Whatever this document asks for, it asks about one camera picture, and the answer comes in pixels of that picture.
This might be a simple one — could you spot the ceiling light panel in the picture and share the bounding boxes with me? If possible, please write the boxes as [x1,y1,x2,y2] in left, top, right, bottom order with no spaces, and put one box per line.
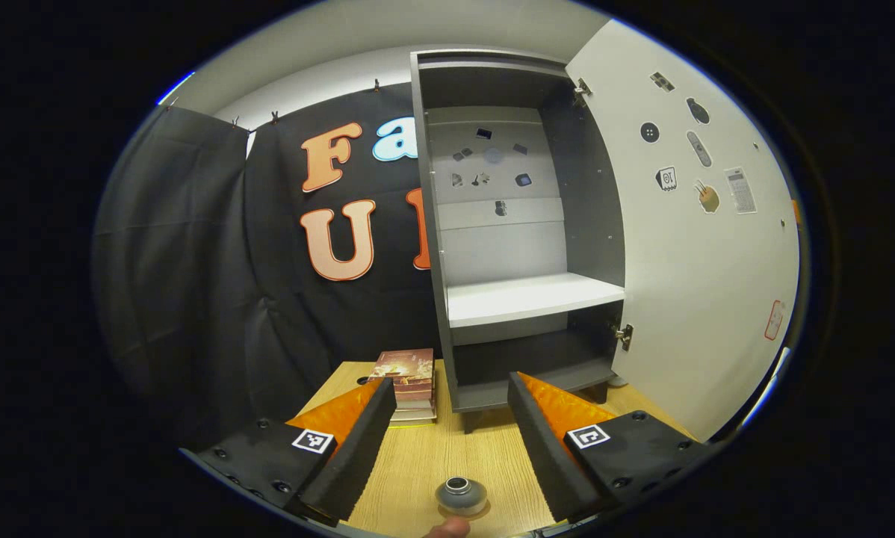
[155,70,196,107]

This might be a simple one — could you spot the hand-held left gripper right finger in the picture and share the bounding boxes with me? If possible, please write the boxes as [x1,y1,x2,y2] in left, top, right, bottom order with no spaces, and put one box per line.
[507,371,713,524]

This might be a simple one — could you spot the pink label bottle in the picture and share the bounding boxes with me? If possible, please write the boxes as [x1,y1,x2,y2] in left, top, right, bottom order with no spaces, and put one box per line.
[435,476,489,516]

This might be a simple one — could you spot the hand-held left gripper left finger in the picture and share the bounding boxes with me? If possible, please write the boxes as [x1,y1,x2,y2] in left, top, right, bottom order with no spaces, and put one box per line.
[197,377,397,524]

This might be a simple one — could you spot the yellow book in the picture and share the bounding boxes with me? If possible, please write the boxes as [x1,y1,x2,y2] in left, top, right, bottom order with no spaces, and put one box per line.
[388,407,439,427]

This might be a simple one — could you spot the black backdrop cloth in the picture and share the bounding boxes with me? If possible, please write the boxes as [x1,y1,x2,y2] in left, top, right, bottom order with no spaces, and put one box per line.
[93,82,448,449]

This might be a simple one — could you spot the white cabinet door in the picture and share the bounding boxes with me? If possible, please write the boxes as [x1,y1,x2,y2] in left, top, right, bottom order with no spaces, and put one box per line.
[565,19,801,443]

